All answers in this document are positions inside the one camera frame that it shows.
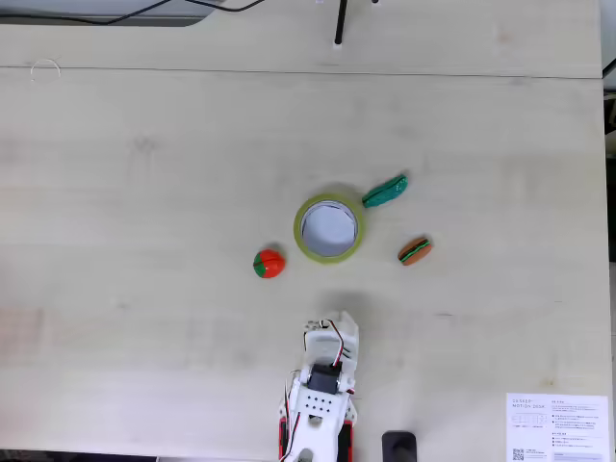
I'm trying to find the green toy cucumber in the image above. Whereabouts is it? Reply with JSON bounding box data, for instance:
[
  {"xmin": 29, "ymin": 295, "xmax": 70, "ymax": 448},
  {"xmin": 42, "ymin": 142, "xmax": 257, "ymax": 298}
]
[{"xmin": 361, "ymin": 172, "xmax": 410, "ymax": 210}]

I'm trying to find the yellowish packing tape roll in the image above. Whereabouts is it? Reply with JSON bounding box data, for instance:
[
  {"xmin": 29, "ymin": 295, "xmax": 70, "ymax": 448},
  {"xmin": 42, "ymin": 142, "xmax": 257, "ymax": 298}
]
[{"xmin": 293, "ymin": 192, "xmax": 368, "ymax": 265}]

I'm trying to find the red toy tomato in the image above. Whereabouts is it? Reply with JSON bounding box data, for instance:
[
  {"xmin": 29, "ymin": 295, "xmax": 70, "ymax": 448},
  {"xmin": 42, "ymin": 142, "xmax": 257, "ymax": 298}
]
[{"xmin": 252, "ymin": 246, "xmax": 287, "ymax": 279}]

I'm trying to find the toy hamburger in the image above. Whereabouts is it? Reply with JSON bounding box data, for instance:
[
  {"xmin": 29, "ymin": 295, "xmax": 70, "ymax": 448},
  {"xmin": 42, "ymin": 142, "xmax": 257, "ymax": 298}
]
[{"xmin": 397, "ymin": 235, "xmax": 434, "ymax": 267}]

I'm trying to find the white printed paper sheet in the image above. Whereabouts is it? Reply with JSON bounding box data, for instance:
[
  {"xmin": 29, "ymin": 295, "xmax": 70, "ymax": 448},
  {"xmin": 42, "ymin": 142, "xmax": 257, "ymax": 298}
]
[{"xmin": 505, "ymin": 392, "xmax": 609, "ymax": 462}]

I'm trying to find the grey rounded panel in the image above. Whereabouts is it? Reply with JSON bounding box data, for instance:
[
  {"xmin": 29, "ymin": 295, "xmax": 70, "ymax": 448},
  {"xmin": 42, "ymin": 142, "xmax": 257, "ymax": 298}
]
[{"xmin": 0, "ymin": 13, "xmax": 209, "ymax": 28}]

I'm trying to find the black camera tripod leg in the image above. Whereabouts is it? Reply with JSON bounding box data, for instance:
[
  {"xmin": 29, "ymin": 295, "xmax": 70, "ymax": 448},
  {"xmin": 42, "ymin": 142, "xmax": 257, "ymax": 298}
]
[{"xmin": 331, "ymin": 0, "xmax": 349, "ymax": 51}]

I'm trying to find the black cable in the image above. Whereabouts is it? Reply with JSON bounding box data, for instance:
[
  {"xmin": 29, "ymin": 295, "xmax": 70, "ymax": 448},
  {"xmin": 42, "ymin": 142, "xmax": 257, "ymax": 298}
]
[
  {"xmin": 0, "ymin": 0, "xmax": 165, "ymax": 25},
  {"xmin": 182, "ymin": 0, "xmax": 266, "ymax": 13}
]

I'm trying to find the white wire loop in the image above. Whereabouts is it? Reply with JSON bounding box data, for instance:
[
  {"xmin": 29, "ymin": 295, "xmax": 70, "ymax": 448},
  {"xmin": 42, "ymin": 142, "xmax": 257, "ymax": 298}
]
[{"xmin": 29, "ymin": 57, "xmax": 63, "ymax": 84}]

